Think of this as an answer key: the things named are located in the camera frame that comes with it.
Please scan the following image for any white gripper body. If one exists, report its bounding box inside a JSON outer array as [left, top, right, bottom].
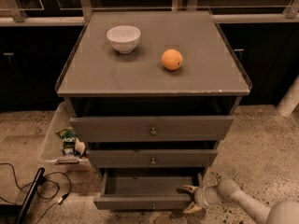
[[194, 186, 221, 208]]

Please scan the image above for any grey bottom drawer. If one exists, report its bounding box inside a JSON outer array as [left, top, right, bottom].
[[94, 168, 203, 210]]

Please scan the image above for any grey drawer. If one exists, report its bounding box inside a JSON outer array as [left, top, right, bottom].
[[87, 149, 217, 168], [70, 116, 234, 142], [94, 168, 203, 210]]

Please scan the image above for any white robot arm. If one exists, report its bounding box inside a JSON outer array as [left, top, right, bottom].
[[183, 81, 299, 224]]

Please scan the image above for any grey middle drawer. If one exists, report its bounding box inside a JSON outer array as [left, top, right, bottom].
[[87, 149, 217, 168]]

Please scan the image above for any grey drawer cabinet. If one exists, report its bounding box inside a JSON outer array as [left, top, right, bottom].
[[54, 10, 252, 189]]

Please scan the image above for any grey top drawer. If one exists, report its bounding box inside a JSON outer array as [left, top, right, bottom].
[[70, 116, 234, 142]]

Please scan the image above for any white packet in bin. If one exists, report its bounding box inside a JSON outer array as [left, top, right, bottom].
[[75, 139, 86, 156]]

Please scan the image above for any orange fruit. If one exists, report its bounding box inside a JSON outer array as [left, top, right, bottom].
[[162, 49, 183, 71]]

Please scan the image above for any green snack bag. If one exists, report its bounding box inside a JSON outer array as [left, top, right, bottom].
[[56, 127, 77, 155]]

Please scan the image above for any clear plastic bin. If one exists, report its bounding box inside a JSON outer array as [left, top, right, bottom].
[[39, 102, 92, 171]]

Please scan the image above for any white ceramic bowl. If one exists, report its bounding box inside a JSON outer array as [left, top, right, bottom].
[[107, 25, 141, 54]]

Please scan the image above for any black bar stand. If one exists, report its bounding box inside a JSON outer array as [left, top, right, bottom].
[[14, 167, 45, 224]]

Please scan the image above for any metal railing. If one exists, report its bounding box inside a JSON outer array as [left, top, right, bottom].
[[1, 0, 299, 26]]

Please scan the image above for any black cable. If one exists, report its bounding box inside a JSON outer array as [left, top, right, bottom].
[[0, 162, 72, 224]]

